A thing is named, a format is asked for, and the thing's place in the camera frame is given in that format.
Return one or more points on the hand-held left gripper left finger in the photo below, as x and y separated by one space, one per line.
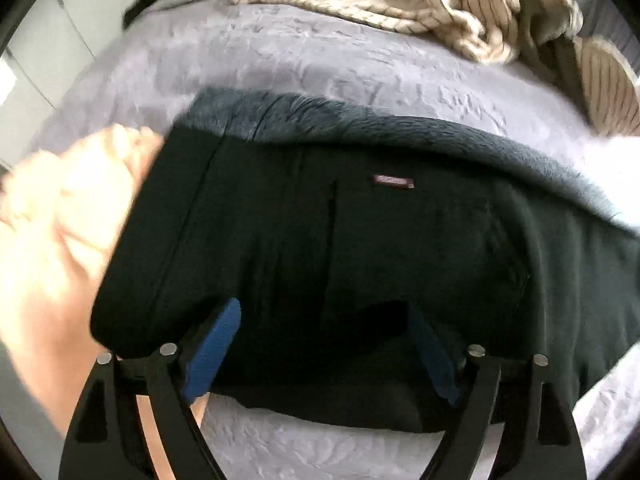
215 350

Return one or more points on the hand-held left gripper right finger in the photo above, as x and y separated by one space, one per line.
434 355

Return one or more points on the black pants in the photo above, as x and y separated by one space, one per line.
350 240

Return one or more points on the peach cloth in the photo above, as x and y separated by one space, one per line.
55 240

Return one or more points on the purple embossed bedspread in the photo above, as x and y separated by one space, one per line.
300 60

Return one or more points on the grey-green garment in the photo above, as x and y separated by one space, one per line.
545 25

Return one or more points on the black object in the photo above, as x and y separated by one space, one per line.
145 5

